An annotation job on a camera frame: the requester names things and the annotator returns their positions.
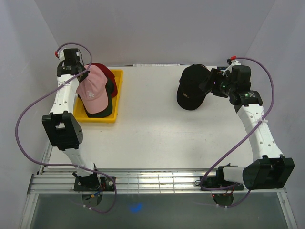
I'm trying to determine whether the dark label sticker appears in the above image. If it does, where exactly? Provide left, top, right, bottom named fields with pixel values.
left=217, top=66, right=227, bottom=71

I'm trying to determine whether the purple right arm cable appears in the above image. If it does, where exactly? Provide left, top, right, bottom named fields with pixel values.
left=199, top=57, right=275, bottom=208

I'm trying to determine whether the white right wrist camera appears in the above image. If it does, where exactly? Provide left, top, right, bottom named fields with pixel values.
left=225, top=56, right=241, bottom=73

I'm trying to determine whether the yellow plastic tray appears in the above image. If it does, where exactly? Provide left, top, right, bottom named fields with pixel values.
left=73, top=69, right=123, bottom=124

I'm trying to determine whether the dark green baseball cap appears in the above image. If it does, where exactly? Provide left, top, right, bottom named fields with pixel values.
left=85, top=79, right=114, bottom=118

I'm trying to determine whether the red baseball cap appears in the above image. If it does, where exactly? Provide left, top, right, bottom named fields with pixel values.
left=92, top=63, right=118, bottom=98

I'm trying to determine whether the black baseball cap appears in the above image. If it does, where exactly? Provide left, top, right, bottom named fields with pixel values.
left=176, top=64, right=210, bottom=111

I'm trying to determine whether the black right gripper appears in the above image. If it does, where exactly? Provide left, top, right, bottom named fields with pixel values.
left=198, top=68, right=235, bottom=98

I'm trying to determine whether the pink baseball cap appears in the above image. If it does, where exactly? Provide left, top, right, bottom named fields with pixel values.
left=77, top=65, right=109, bottom=114

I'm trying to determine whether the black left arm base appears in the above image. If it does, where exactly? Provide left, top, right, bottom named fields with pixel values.
left=73, top=177, right=114, bottom=192

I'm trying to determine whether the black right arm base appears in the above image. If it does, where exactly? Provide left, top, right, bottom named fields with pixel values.
left=202, top=176, right=244, bottom=191

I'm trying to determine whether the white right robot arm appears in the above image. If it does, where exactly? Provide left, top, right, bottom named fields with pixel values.
left=199, top=65, right=295, bottom=191

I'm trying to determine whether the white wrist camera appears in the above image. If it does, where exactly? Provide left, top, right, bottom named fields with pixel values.
left=54, top=48, right=66, bottom=61
left=225, top=56, right=241, bottom=73

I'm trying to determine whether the aluminium mounting rail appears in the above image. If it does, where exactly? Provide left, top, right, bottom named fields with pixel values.
left=27, top=168, right=286, bottom=194

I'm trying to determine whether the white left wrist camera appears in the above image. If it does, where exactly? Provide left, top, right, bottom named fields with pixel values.
left=54, top=48, right=66, bottom=61

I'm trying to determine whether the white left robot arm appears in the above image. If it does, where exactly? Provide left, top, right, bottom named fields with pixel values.
left=42, top=48, right=101, bottom=191

